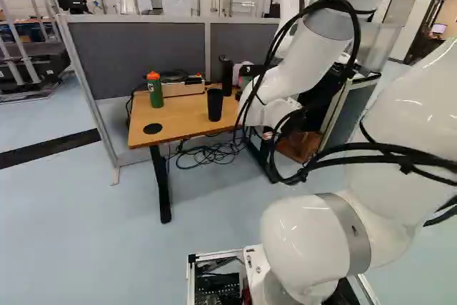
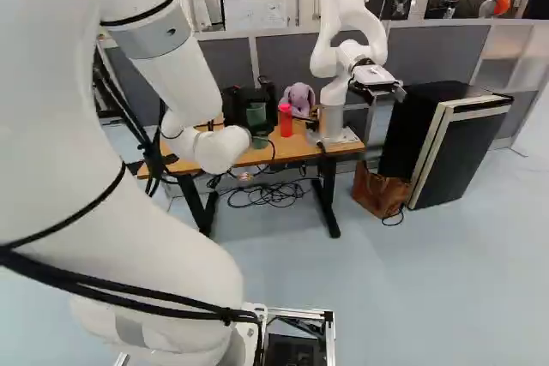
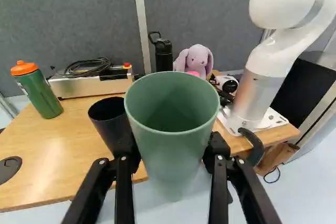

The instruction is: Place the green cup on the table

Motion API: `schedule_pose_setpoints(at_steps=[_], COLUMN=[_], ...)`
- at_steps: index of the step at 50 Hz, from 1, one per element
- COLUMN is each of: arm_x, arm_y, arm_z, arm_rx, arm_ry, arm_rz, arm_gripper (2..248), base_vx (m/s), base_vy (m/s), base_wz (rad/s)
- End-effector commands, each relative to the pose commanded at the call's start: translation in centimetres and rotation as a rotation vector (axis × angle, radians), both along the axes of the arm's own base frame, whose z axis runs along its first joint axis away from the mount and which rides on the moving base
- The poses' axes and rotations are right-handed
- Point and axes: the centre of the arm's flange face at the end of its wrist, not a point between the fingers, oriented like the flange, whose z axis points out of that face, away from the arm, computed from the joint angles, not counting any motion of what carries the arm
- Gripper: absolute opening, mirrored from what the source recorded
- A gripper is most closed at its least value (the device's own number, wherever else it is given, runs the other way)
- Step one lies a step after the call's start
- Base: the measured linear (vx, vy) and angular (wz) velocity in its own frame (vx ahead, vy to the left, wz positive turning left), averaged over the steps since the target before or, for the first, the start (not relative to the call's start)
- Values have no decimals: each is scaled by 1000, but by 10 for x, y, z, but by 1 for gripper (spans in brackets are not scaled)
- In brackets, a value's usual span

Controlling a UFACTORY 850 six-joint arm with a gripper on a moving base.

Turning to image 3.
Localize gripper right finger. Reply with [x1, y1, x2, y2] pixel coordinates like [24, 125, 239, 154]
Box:
[202, 131, 283, 224]

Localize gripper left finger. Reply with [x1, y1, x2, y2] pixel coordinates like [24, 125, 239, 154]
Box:
[60, 133, 142, 224]

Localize green plastic cup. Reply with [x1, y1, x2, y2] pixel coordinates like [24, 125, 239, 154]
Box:
[123, 71, 220, 202]

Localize black plastic cup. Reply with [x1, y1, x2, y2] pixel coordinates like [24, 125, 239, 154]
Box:
[88, 97, 132, 154]

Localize black clamp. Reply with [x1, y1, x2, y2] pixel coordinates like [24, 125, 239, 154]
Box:
[237, 127, 265, 167]

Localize wooden table with black legs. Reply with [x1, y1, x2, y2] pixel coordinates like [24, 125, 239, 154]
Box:
[0, 69, 301, 213]

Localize silver box with red button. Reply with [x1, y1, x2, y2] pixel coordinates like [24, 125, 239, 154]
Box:
[47, 62, 134, 100]

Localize green bottle with orange cap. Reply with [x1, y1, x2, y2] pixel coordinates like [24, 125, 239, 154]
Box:
[10, 60, 65, 120]

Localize grey and black equipment cabinet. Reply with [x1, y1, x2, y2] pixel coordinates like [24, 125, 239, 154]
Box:
[269, 49, 336, 164]

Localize purple plush bunny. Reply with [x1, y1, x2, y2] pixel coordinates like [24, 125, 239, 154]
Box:
[172, 44, 214, 80]

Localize grey office partition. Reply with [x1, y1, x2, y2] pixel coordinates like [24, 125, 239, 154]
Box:
[0, 0, 266, 99]

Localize white robot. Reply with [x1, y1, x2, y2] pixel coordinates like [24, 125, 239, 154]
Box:
[217, 0, 336, 137]

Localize small white camera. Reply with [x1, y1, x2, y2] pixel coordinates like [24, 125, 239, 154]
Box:
[214, 75, 239, 94]

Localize black cable coil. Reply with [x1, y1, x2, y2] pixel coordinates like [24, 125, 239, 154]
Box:
[64, 56, 114, 74]

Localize black bottle with loop handle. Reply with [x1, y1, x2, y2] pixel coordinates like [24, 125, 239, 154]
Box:
[148, 31, 173, 74]

